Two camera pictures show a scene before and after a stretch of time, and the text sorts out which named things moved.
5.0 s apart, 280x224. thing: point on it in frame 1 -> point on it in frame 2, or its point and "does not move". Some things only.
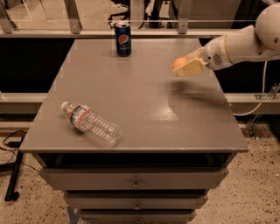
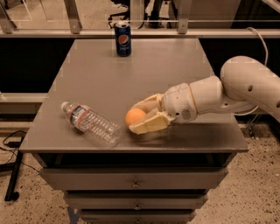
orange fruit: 178,61 -> 135,115
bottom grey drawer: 137,216 does not move
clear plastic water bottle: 92,123 does not move
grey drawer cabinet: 178,141 does not move
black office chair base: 155,18 does not move
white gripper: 214,55 -> 177,102
